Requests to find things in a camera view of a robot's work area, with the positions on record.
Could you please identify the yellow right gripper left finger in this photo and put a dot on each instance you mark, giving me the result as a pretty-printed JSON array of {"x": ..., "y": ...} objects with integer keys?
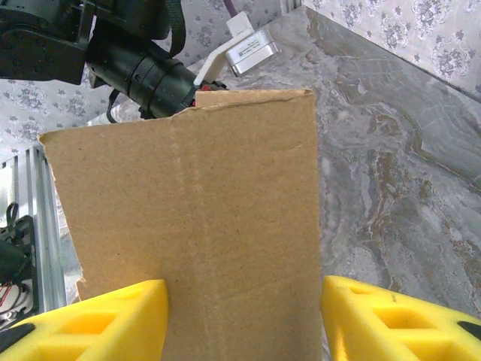
[{"x": 75, "y": 331}]

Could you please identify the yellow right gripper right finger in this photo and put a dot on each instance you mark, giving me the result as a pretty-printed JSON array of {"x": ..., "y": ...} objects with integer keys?
[{"x": 394, "y": 327}]

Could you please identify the brown cardboard box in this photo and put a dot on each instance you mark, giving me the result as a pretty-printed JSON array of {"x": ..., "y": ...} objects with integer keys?
[{"x": 188, "y": 207}]

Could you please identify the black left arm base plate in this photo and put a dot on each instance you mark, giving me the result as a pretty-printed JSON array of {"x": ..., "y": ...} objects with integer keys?
[{"x": 22, "y": 240}]

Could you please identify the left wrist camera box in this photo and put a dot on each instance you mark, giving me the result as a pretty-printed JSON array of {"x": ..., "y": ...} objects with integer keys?
[{"x": 251, "y": 52}]

